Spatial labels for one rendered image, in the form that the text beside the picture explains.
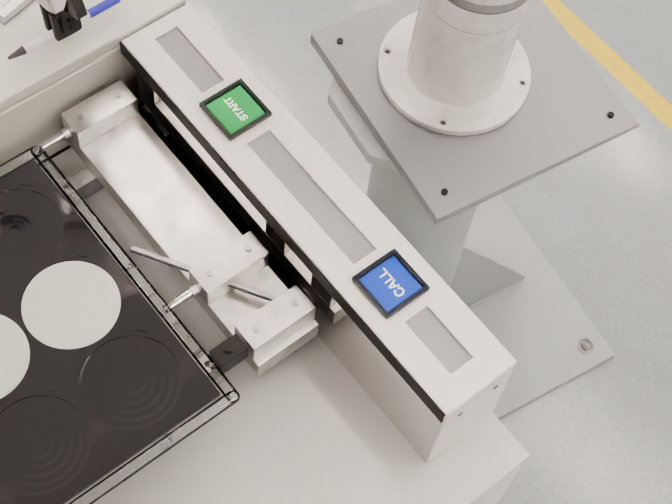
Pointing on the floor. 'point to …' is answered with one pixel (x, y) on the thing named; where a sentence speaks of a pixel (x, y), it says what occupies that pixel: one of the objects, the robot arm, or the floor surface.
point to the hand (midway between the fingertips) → (61, 16)
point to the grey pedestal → (487, 271)
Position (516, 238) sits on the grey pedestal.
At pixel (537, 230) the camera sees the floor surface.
